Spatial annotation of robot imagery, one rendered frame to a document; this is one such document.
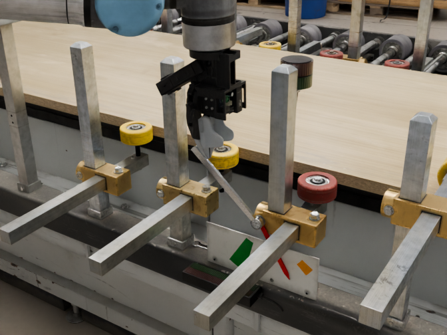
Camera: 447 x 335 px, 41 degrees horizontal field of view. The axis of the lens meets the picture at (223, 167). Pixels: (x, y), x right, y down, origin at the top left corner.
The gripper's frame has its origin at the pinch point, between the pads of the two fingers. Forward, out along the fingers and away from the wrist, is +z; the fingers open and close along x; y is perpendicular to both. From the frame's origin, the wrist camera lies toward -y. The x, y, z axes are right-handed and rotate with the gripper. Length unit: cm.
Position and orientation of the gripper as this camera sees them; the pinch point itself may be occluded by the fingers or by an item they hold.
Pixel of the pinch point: (205, 150)
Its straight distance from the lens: 112.4
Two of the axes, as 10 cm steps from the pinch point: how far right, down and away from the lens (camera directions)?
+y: 8.4, 2.2, -5.0
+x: 5.4, -3.9, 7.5
